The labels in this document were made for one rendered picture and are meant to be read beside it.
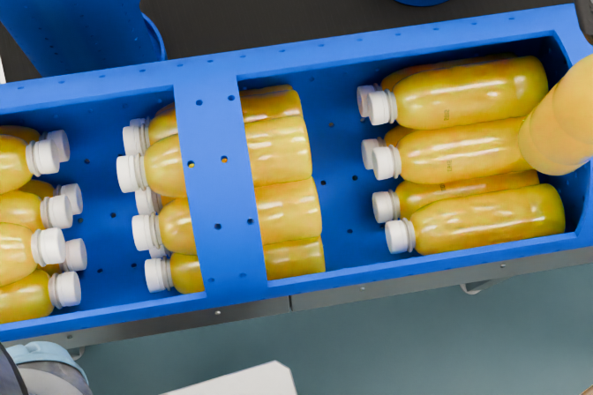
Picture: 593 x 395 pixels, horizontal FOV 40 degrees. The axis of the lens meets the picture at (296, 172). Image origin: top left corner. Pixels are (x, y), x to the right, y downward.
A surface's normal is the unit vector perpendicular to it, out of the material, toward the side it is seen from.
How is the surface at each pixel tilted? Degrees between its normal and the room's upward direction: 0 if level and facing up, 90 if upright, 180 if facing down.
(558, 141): 90
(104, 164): 33
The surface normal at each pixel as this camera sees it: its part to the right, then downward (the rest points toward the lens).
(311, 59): -0.02, -0.78
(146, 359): 0.03, -0.25
